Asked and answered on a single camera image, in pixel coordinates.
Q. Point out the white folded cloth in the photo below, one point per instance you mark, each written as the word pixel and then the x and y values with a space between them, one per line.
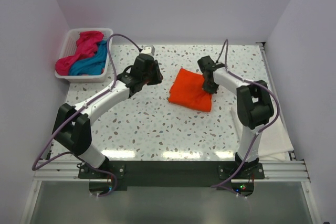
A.
pixel 273 140

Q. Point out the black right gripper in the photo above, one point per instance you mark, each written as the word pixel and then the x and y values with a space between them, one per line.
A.
pixel 210 90

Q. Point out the orange t shirt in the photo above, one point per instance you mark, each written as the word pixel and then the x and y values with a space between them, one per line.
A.
pixel 187 91

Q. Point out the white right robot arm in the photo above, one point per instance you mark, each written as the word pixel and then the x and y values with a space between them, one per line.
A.
pixel 254 106

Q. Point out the pink t shirt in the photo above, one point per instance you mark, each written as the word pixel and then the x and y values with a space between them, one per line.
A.
pixel 86 48

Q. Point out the white plastic laundry basket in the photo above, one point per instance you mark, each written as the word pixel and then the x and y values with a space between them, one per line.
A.
pixel 69 47

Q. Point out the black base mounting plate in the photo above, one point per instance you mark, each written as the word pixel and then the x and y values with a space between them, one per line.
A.
pixel 125 174

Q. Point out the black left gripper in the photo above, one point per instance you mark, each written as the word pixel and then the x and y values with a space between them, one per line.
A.
pixel 158 77

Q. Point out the blue t shirt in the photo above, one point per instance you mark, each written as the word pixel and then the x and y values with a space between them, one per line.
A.
pixel 93 66

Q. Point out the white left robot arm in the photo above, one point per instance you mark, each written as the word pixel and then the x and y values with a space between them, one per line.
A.
pixel 72 127

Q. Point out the aluminium frame rail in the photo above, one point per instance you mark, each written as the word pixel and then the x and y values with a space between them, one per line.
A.
pixel 55 171

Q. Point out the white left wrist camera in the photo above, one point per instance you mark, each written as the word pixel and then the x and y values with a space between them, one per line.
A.
pixel 148 50

